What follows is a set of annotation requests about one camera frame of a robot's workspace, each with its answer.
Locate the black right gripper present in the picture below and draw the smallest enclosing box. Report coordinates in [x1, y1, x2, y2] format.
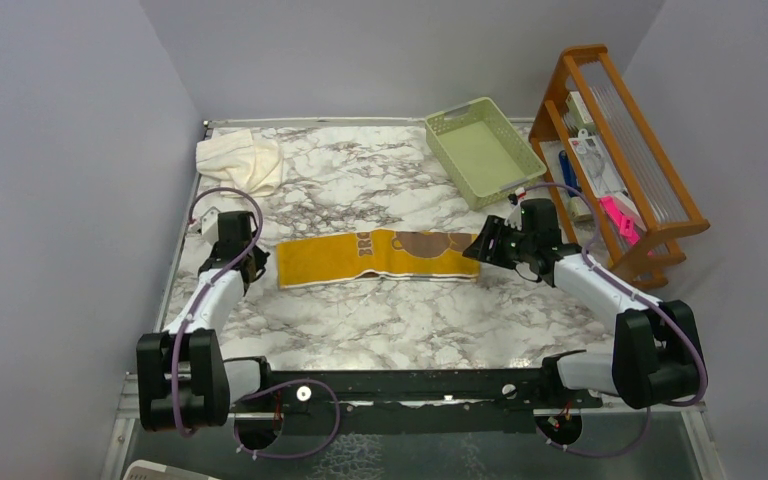
[464, 214, 535, 270]

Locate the brown yellow bear towel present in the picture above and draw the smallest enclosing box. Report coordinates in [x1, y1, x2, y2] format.
[275, 229, 480, 289]

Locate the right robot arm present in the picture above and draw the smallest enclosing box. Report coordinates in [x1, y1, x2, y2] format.
[463, 199, 708, 409]

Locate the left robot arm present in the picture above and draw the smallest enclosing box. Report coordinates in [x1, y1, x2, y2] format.
[136, 211, 275, 437]

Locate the cream white towel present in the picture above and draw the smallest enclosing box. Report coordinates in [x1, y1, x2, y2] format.
[195, 129, 284, 197]

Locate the light green plastic basket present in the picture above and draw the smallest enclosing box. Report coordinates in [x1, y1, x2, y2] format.
[424, 97, 547, 210]

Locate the blue item on rack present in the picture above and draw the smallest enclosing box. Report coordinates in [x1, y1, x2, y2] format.
[558, 150, 582, 197]

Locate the white packaged item on rack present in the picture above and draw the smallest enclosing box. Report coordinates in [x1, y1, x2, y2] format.
[569, 129, 626, 198]

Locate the pink item on rack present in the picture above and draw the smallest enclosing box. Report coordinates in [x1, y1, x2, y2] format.
[599, 194, 645, 245]

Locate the orange wooden rack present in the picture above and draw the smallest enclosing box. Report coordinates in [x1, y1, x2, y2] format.
[528, 44, 710, 290]

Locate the small box on rack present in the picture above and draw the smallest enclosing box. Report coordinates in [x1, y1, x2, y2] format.
[566, 90, 596, 132]

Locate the white bin corner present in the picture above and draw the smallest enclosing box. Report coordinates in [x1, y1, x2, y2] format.
[122, 460, 218, 480]

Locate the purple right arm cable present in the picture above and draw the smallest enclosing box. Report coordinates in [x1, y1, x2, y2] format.
[507, 182, 710, 460]

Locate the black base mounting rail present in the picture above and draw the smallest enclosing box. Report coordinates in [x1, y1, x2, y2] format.
[229, 368, 603, 436]

